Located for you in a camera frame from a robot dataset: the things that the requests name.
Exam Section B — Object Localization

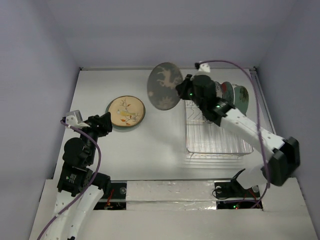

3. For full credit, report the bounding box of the beige bird plate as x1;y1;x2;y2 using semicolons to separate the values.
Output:
105;95;146;129

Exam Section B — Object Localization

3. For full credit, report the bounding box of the dark brown patterned plate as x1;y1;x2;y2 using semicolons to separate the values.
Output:
147;62;184;111

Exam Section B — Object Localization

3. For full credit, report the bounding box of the red and teal plate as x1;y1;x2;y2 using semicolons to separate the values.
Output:
221;81;235;104

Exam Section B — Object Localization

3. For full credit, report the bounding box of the metal wire dish rack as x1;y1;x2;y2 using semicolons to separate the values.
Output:
184;100;254;159

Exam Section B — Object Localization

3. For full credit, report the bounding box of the silver foil covered bar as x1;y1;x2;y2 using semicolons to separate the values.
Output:
125;180;217;211

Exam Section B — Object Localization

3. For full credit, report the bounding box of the blue white floral plate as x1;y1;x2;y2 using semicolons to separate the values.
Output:
214;81;223;98

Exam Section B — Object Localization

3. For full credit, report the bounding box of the plain teal plate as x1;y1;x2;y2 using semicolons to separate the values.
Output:
105;102;146;130

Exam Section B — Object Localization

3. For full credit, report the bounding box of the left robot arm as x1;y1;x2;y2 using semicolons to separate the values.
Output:
38;110;113;240

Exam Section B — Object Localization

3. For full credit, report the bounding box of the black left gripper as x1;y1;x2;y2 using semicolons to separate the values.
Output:
76;111;112;163

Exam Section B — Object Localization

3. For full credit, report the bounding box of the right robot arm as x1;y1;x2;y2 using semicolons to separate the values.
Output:
175;74;301;196

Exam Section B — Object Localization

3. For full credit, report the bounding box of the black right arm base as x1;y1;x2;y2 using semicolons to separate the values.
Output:
211;169;261;200

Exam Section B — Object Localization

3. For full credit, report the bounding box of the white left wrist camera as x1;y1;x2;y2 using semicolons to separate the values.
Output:
62;110;89;129

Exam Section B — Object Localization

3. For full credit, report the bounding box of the light green floral plate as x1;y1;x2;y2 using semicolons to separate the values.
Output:
232;84;249;116

